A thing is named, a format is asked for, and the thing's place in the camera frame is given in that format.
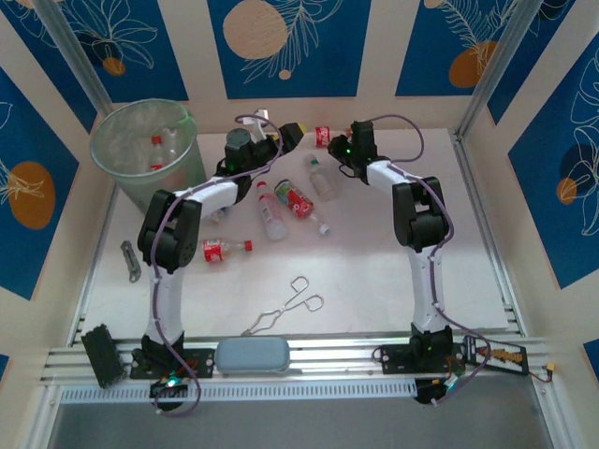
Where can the metal clip tool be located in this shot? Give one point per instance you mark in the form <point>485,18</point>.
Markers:
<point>131,262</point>

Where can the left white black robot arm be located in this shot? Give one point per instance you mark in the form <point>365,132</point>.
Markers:
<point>166,299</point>

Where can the colourful red label bottle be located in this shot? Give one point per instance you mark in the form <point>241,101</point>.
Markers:
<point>297,201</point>

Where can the translucent green waste bin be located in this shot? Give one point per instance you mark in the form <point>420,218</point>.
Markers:
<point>140,140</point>

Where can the Coca-Cola bottle with red cap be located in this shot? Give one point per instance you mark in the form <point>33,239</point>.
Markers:
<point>220,250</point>

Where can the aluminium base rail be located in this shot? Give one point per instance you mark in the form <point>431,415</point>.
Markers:
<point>327,355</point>

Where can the clear bottle with green band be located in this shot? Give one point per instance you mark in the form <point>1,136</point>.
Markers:
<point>322,180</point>

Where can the aluminium table side rail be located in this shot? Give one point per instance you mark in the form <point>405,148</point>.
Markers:
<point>491,243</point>
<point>91,280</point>

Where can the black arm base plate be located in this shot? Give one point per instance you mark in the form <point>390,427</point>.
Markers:
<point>201,362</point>
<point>398,360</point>

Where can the aluminium frame post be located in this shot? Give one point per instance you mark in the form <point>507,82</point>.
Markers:
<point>75,51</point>
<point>496,70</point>

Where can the black ribbed block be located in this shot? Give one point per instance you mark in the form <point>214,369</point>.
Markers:
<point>103,357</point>

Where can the black power distribution board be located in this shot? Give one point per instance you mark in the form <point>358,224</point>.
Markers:
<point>498,355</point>

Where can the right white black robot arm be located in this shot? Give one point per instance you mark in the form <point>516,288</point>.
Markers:
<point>426,290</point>

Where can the small LED circuit board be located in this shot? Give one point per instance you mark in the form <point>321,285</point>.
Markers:
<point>169,383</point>
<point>437,388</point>

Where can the tall clear bottle red cap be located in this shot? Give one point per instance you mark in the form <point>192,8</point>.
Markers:
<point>270,212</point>

